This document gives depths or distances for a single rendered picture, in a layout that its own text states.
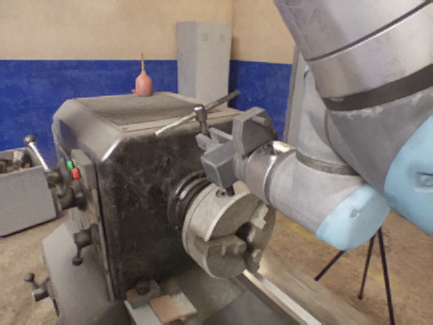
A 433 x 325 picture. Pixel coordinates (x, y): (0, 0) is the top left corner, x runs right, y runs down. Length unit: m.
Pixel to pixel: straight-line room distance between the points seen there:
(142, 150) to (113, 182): 0.10
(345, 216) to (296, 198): 0.06
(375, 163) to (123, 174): 0.60
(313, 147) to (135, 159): 0.48
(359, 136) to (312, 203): 0.17
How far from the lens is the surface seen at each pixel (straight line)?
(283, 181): 0.35
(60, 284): 1.13
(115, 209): 0.73
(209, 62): 4.24
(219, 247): 0.65
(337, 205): 0.31
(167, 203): 0.79
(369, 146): 0.17
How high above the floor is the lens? 1.52
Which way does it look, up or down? 22 degrees down
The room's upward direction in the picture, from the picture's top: 2 degrees clockwise
